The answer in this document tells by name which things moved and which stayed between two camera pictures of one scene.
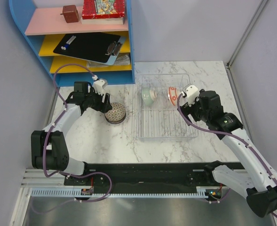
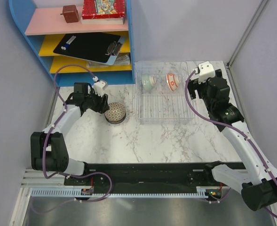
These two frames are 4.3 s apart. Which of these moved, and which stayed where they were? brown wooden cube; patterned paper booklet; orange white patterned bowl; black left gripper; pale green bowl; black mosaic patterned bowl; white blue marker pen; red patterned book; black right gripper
Moved: pale green bowl; black right gripper; orange white patterned bowl
Stayed: black left gripper; patterned paper booklet; red patterned book; black mosaic patterned bowl; brown wooden cube; white blue marker pen
